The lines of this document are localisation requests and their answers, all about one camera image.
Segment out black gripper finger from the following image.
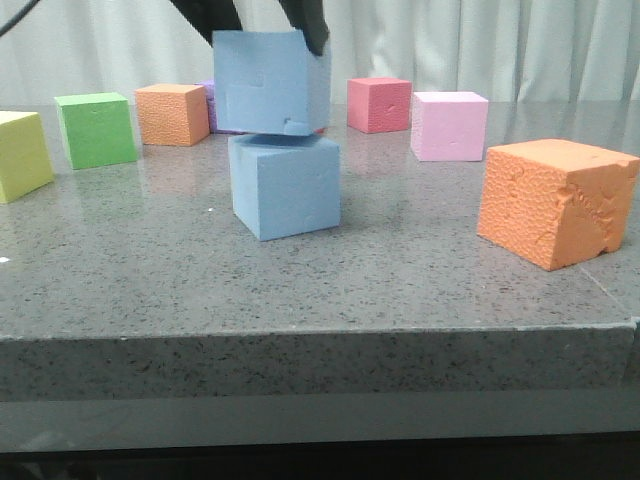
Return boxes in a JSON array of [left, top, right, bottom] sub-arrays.
[[171, 0, 243, 45], [279, 0, 330, 55]]

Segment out light blue foam cube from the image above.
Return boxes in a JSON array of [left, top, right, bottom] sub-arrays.
[[213, 30, 331, 136], [228, 134, 341, 241]]

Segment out front purple foam cube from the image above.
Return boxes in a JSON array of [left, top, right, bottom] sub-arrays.
[[197, 79, 239, 134]]

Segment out rear orange foam cube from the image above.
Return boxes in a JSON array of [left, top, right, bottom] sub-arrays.
[[134, 83, 210, 146]]

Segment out smooth red foam cube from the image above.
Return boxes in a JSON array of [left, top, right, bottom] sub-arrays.
[[347, 77, 413, 133]]

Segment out green foam cube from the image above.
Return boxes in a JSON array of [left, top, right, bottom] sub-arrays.
[[54, 92, 138, 170]]

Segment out pink foam cube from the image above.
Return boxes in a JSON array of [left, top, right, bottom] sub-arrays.
[[410, 91, 489, 162]]

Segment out grey-green curtain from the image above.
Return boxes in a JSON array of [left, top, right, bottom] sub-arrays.
[[1, 1, 639, 106]]

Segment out yellow-green foam cube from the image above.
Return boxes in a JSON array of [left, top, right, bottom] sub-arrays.
[[1, 111, 54, 204]]

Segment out large front orange foam cube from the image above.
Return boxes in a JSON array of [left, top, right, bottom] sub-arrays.
[[477, 139, 639, 271]]

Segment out black cable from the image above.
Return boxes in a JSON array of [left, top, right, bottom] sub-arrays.
[[0, 0, 42, 37]]

